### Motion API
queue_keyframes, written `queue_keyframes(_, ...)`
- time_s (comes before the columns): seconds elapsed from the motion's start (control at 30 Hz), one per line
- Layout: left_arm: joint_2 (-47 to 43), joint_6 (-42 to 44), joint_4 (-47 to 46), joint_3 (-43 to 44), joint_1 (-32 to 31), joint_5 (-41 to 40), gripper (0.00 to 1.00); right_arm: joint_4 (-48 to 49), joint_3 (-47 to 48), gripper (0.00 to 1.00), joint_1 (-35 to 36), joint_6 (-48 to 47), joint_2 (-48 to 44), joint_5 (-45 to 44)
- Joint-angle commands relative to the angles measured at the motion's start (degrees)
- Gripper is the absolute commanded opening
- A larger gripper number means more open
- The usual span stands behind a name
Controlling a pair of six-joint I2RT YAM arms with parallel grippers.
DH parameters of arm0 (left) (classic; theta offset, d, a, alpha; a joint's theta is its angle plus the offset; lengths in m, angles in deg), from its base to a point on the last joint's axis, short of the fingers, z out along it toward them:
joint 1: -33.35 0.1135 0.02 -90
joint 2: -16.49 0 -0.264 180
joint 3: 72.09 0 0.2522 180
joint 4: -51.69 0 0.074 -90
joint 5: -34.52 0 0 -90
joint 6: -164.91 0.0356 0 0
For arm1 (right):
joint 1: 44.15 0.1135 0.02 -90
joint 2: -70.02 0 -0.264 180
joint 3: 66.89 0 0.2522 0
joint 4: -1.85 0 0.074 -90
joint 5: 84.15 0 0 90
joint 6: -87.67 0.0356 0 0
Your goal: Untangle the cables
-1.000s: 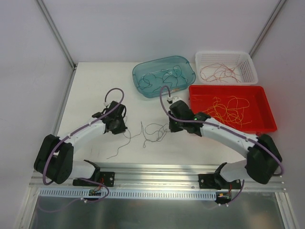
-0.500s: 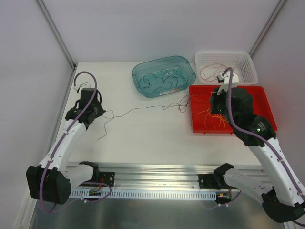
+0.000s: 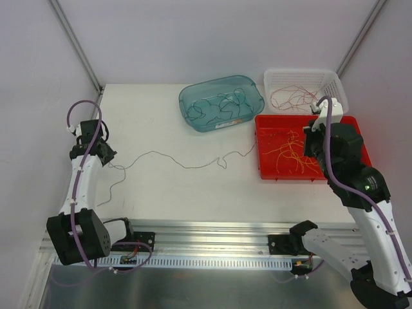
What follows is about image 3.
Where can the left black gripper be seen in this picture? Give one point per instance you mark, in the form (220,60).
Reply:
(107,153)

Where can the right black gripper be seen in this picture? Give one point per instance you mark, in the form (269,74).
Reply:
(309,143)

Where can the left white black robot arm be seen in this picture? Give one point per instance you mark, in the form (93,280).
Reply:
(77,233)

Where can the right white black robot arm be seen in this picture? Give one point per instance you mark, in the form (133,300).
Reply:
(383,278)

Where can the red plastic tray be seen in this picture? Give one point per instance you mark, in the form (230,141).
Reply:
(280,146)

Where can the white perforated plastic basket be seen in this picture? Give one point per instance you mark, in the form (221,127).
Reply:
(291,91)

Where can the teal transparent plastic bin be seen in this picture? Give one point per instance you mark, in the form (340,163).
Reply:
(219,103)

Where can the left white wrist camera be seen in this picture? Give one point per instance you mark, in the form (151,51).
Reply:
(72,128)

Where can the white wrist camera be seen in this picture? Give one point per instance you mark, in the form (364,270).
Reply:
(72,128)
(321,111)

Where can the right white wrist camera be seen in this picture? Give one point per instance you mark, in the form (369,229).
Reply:
(321,111)

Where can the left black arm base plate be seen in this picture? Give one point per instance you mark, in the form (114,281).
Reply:
(139,237)

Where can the right aluminium frame post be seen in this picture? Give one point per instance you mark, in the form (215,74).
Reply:
(364,30)

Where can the aluminium frame post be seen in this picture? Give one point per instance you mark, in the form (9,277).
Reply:
(364,30)
(67,29)

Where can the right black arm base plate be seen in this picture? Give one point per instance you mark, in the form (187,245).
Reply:
(280,244)

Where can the white slotted cable duct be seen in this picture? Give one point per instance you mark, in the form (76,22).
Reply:
(196,262)

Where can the left aluminium frame post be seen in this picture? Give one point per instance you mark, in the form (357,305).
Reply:
(67,29)

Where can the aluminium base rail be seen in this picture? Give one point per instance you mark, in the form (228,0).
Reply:
(198,238)

